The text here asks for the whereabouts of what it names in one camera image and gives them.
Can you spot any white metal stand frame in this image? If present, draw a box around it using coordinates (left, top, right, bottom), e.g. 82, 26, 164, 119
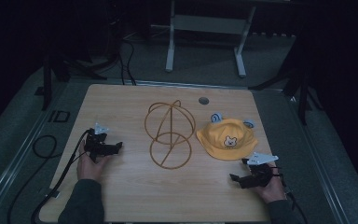
164, 0, 257, 78

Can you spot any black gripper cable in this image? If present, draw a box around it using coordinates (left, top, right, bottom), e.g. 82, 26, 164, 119
30, 129, 93, 224
280, 180, 310, 224

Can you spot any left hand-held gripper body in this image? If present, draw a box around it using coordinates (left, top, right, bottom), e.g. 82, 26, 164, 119
84, 122, 117, 163

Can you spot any person's right hand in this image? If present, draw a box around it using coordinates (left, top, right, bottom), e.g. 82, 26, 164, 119
254, 167, 287, 204

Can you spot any black tripod stand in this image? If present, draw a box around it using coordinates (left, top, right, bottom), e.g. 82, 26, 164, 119
247, 27, 325, 127
34, 46, 120, 112

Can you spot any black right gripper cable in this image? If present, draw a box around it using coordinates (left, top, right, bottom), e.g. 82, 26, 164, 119
280, 180, 310, 224

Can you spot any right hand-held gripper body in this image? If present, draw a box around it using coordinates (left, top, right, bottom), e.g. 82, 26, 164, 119
241, 151, 282, 189

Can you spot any golden wire hat stand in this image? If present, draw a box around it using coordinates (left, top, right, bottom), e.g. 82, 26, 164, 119
144, 99, 197, 171

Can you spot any black looped floor cable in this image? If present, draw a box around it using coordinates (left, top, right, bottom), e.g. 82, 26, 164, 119
32, 134, 59, 160

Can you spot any yellow bear bucket hat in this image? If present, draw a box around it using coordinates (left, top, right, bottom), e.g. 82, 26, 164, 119
196, 111, 259, 161

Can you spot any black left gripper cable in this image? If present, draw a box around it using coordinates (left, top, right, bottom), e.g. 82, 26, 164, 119
30, 129, 93, 224

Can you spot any person's left hand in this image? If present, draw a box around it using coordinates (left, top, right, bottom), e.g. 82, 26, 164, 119
76, 141, 113, 182

